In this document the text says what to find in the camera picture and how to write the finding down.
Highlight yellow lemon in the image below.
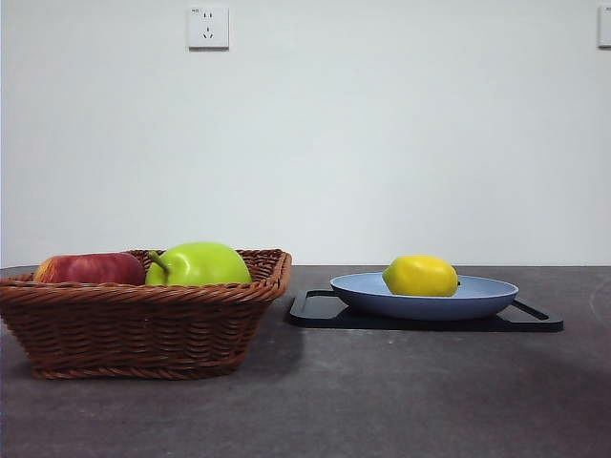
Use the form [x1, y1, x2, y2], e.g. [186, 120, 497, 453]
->
[381, 254, 460, 298]

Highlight light blue plate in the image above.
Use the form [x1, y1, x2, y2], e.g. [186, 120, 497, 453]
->
[329, 272, 520, 322]

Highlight brown wicker basket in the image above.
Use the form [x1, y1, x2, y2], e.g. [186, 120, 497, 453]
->
[0, 247, 293, 382]

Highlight black tray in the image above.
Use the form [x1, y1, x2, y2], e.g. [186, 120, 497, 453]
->
[287, 288, 565, 333]

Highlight green apple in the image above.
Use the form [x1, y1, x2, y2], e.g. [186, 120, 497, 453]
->
[144, 240, 253, 288]

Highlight red apple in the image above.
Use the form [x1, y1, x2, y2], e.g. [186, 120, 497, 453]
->
[32, 252, 147, 287]

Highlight white wall socket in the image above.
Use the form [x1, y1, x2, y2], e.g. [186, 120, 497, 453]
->
[186, 6, 231, 52]
[597, 5, 611, 50]

